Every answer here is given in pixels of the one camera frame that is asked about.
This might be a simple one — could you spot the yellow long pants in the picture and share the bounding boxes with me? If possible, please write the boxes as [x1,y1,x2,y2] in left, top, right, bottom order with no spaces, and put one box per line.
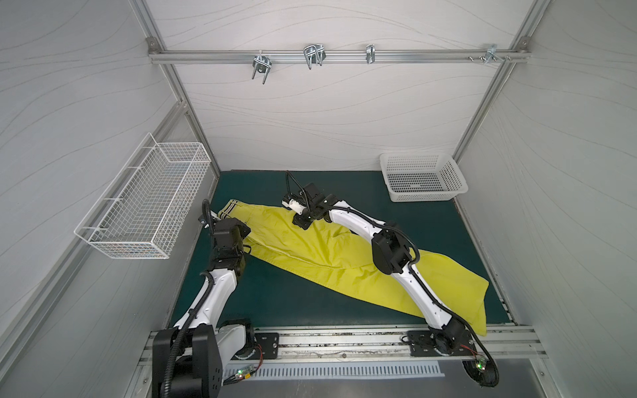
[218,199,489,336]

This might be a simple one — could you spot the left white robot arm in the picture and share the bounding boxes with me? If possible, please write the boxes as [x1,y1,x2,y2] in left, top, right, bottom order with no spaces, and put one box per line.
[151,218,250,397]

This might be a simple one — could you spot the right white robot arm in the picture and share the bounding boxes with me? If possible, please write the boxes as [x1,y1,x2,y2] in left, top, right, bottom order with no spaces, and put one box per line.
[282,183,479,356]

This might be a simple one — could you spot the white plastic perforated basket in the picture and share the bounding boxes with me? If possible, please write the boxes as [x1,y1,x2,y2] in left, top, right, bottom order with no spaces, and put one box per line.
[380,151,469,202]

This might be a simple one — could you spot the green table mat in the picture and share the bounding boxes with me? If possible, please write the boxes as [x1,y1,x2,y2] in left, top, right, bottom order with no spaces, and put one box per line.
[168,170,514,330]

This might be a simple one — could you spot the metal u-bolt clamp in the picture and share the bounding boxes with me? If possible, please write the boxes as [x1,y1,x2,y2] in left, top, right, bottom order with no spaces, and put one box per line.
[303,44,326,70]
[251,54,272,85]

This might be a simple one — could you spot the white slotted vent strip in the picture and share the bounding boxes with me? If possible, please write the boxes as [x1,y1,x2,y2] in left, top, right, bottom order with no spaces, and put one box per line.
[248,360,445,381]

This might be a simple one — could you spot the white wire wall basket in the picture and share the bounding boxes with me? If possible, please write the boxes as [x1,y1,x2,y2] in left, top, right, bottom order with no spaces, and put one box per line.
[74,133,211,260]

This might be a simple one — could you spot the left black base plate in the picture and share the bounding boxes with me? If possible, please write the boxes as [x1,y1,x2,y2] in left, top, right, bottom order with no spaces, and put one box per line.
[233,333,280,361]

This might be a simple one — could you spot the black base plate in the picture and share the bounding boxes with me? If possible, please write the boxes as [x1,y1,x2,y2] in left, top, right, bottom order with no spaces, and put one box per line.
[400,329,479,358]
[233,333,280,361]

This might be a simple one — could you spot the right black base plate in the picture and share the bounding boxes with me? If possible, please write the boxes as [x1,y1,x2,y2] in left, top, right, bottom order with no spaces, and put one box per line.
[400,329,479,358]

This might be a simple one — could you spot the horizontal aluminium top rail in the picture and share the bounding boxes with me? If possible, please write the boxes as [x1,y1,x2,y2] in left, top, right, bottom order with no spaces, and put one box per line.
[149,48,531,65]

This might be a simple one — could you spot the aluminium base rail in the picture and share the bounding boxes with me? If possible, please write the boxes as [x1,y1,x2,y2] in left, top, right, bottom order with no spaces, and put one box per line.
[137,325,548,367]

